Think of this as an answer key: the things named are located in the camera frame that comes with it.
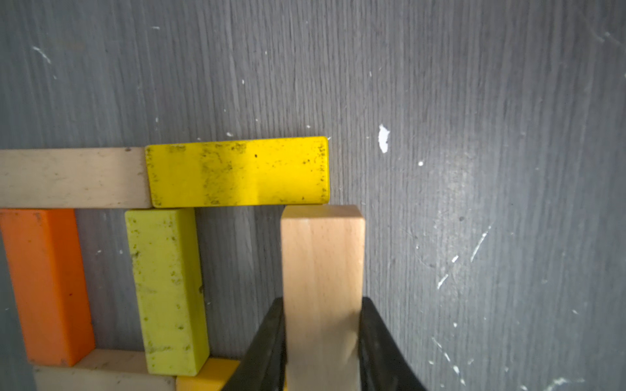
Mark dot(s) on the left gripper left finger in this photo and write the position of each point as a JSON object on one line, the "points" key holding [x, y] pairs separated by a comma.
{"points": [[263, 366]]}

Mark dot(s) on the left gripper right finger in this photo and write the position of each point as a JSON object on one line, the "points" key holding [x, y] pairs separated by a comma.
{"points": [[382, 365]]}

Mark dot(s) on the orange-yellow block bottom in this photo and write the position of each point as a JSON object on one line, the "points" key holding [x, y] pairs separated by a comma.
{"points": [[215, 373]]}

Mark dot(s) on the natural wood block bottom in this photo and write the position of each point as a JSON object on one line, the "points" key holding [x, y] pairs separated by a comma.
{"points": [[323, 257]]}

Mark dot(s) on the natural wood block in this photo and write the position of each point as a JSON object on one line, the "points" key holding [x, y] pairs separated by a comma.
{"points": [[103, 370], [323, 257], [75, 178]]}

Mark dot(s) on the yellow block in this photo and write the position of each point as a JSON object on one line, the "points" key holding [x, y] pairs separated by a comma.
{"points": [[274, 171], [166, 267]]}

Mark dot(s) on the orange block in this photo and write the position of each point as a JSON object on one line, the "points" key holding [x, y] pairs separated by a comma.
{"points": [[45, 262]]}

